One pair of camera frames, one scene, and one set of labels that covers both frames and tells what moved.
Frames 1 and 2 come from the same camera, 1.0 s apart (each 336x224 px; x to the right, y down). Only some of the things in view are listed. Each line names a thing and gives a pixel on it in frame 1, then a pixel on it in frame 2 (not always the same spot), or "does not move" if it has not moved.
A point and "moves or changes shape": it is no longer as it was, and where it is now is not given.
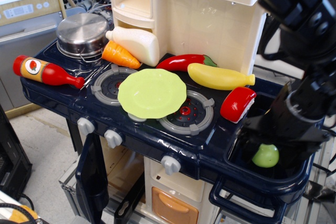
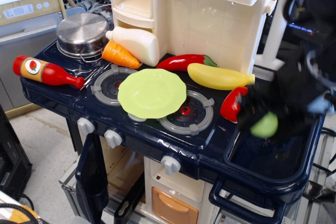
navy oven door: (92, 181) does not move
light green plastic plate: (151, 93) does not move
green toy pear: (266, 156) moves or changes shape
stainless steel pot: (82, 34) does not move
